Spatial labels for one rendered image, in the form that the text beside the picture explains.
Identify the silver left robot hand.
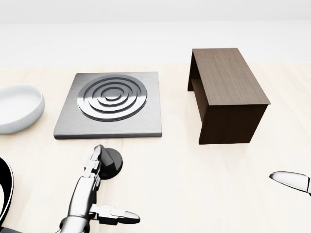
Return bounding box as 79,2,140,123
65,144,141,226

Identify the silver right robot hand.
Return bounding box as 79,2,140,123
269,171,311,198

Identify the round black stove knob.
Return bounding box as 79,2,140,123
98,147,124,181

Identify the grey square stove plate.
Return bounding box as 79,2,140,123
53,71,163,140

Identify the black curved rimmed object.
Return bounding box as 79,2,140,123
0,157,15,220

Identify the white ceramic bowl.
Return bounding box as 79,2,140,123
0,84,46,135

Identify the dark brown wooden shelf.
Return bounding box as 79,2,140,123
187,48,272,146

